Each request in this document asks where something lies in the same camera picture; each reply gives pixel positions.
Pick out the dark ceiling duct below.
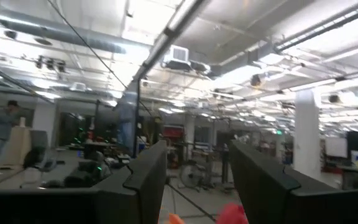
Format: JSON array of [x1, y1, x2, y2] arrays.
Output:
[[0, 17, 127, 55]]

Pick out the red artificial tulip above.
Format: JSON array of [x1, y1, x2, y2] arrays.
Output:
[[215, 202, 250, 224]]

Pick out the black office chair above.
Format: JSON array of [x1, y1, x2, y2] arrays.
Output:
[[22, 129, 59, 174]]

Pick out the black metal table frame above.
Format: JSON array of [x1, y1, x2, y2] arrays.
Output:
[[132, 78, 142, 158]]

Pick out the white square column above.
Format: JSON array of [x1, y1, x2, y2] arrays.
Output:
[[293, 90, 322, 180]]

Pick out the person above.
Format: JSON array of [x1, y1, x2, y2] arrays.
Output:
[[0, 99, 22, 177]]

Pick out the white board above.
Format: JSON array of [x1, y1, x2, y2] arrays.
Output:
[[324, 136, 348, 159]]

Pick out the round floor fan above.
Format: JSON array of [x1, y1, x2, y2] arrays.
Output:
[[178, 162, 205, 190]]

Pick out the red cabinet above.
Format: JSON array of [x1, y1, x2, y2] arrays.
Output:
[[162, 125, 185, 138]]

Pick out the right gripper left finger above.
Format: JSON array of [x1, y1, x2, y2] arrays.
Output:
[[92, 139, 168, 224]]

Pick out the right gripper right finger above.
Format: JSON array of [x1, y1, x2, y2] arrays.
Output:
[[228, 139, 332, 224]]

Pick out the white ceiling air unit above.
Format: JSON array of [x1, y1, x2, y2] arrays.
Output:
[[163, 45, 211, 74]]

